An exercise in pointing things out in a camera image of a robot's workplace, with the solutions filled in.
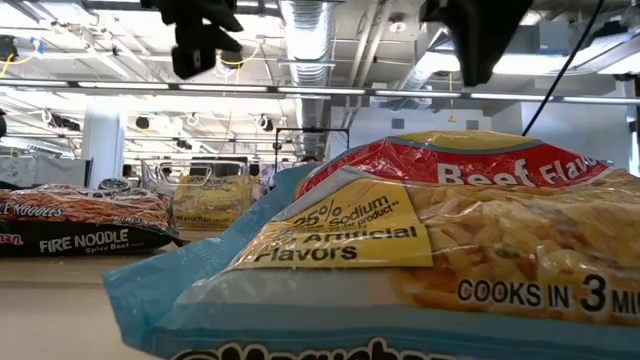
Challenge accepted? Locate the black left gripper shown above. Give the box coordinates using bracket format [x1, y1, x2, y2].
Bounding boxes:
[159, 0, 245, 81]

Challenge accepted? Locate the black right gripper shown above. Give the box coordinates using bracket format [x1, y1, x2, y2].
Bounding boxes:
[422, 0, 534, 87]

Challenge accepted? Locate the yellow Maruchan ramen pack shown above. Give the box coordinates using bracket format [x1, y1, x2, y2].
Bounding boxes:
[172, 174, 255, 231]

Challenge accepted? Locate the blue Maruchan beef ramen pack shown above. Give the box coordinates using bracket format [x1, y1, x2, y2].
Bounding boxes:
[102, 130, 640, 360]

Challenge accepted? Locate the black ceiling speaker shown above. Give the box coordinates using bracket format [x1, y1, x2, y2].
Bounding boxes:
[219, 48, 245, 70]

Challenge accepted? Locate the clear plastic bin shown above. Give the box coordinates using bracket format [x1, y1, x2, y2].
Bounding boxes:
[141, 158, 251, 231]

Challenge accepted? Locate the white pillar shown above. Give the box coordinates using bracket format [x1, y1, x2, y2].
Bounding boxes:
[82, 94, 126, 189]

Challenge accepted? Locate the grey partition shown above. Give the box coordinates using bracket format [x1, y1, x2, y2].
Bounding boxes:
[0, 154, 94, 190]

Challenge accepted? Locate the black fire noodle pack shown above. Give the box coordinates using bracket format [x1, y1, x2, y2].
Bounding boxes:
[0, 183, 181, 259]

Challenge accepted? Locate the yellow hanging cord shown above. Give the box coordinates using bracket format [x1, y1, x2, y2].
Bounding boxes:
[447, 72, 457, 125]

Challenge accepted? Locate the thin black cable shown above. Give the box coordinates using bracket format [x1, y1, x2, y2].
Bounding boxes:
[522, 0, 606, 137]

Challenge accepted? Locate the silver ventilation duct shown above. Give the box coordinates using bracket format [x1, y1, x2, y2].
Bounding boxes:
[279, 0, 344, 156]

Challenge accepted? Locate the long ceiling light rail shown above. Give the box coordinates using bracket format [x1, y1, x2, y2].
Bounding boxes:
[0, 78, 640, 106]

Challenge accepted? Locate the yellow ceiling cable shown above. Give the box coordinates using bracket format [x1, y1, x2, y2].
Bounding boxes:
[0, 47, 42, 77]

